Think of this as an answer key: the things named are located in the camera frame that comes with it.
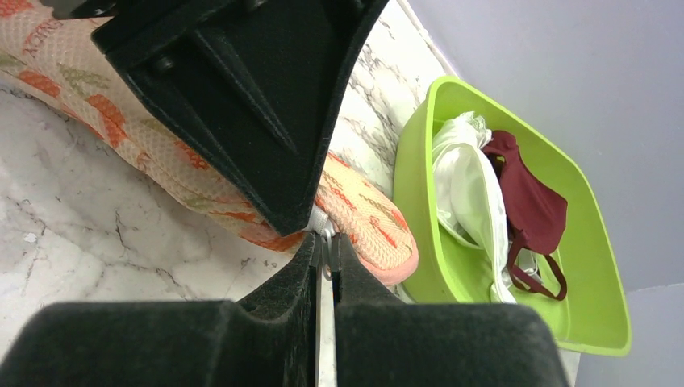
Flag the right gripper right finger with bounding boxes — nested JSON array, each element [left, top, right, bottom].
[[332, 235, 568, 386]]

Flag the peach floral mesh laundry bag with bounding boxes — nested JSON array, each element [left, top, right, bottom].
[[1, 1, 419, 285]]

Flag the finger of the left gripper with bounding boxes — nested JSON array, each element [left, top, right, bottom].
[[92, 0, 386, 236]]

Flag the maroon bra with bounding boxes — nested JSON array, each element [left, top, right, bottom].
[[483, 130, 568, 301]]

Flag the green plastic bin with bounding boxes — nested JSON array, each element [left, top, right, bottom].
[[393, 76, 632, 356]]

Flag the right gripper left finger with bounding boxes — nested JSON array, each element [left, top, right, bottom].
[[1, 235, 318, 386]]

